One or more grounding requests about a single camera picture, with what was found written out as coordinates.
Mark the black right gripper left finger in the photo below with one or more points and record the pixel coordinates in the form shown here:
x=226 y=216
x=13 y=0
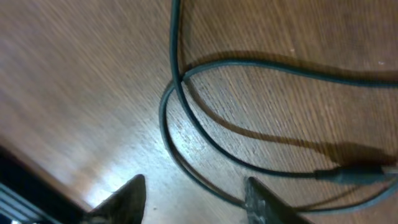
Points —
x=125 y=206

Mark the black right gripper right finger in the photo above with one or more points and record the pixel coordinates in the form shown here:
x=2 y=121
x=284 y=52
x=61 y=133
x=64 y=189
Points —
x=264 y=207

